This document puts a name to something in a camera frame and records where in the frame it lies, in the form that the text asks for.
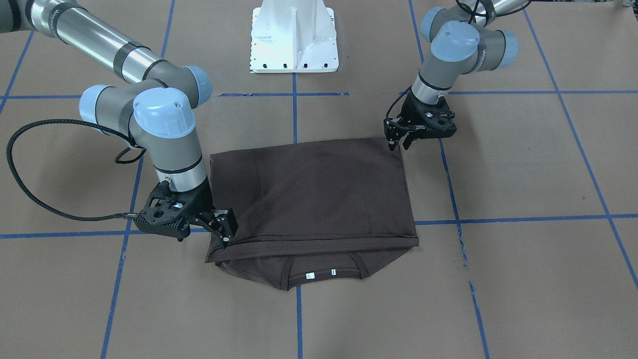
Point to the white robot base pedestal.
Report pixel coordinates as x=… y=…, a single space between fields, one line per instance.
x=293 y=36

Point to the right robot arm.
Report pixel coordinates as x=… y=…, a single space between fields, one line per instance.
x=153 y=114

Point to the brown t-shirt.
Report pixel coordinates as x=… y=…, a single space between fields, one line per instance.
x=337 y=209

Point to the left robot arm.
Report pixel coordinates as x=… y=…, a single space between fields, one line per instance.
x=460 y=43

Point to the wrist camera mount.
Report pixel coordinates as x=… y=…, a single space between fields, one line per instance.
x=163 y=216
x=438 y=122

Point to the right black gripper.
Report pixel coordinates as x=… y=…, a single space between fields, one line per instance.
x=204 y=203

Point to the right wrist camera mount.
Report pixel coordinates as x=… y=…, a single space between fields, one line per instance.
x=163 y=216

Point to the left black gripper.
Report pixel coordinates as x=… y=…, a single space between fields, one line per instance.
x=410 y=111

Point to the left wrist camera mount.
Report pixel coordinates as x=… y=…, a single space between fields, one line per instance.
x=438 y=122

